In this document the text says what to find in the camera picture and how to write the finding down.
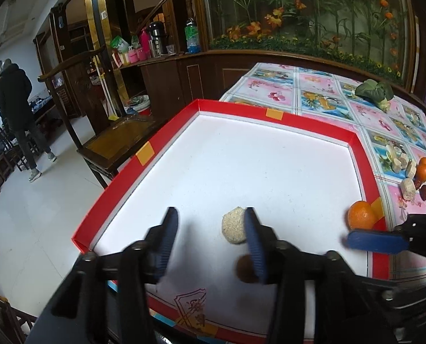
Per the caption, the dark wooden sideboard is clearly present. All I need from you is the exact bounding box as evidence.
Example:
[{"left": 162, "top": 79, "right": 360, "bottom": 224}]
[{"left": 109, "top": 48, "right": 414, "bottom": 122}]

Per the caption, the green bag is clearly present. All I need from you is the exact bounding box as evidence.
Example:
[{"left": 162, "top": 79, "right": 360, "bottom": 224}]
[{"left": 111, "top": 35, "right": 131, "bottom": 52}]

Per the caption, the red tray with white inside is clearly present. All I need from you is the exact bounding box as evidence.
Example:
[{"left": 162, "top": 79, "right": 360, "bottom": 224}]
[{"left": 71, "top": 98, "right": 392, "bottom": 344}]

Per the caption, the yellow broom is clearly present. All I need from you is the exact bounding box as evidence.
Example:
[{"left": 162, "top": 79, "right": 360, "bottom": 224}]
[{"left": 95, "top": 55, "right": 120, "bottom": 120}]

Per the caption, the pink bottle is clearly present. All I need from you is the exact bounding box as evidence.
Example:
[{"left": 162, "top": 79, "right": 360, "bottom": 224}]
[{"left": 139, "top": 30, "right": 152, "bottom": 61}]

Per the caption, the dark wooden chair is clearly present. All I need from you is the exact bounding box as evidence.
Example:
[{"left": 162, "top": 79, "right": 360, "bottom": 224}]
[
  {"left": 0, "top": 285, "right": 38, "bottom": 344},
  {"left": 37, "top": 46, "right": 170, "bottom": 190}
]

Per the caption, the black thermos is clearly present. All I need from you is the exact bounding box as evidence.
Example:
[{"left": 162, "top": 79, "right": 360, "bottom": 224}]
[{"left": 148, "top": 21, "right": 165, "bottom": 58}]

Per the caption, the pink printed tablecloth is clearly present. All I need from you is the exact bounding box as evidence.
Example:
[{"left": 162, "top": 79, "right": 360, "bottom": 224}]
[{"left": 218, "top": 62, "right": 426, "bottom": 280}]

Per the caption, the red bucket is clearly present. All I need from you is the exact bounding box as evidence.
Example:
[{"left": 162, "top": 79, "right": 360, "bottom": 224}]
[{"left": 124, "top": 95, "right": 152, "bottom": 117}]

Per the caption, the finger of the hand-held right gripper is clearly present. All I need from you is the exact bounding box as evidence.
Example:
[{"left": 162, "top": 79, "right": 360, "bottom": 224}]
[{"left": 346, "top": 230, "right": 412, "bottom": 256}]

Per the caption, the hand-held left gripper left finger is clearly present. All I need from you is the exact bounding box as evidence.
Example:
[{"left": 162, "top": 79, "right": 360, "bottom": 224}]
[{"left": 25, "top": 206, "right": 179, "bottom": 344}]

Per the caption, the green leafy vegetable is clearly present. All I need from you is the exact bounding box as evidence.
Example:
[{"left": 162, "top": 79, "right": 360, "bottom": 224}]
[{"left": 354, "top": 79, "right": 394, "bottom": 112}]

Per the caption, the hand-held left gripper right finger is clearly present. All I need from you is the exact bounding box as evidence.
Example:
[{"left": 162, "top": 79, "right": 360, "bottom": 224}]
[{"left": 243, "top": 207, "right": 426, "bottom": 344}]

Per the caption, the flower wall mural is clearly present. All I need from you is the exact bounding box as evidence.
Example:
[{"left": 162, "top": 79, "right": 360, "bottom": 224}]
[{"left": 199, "top": 0, "right": 414, "bottom": 83}]

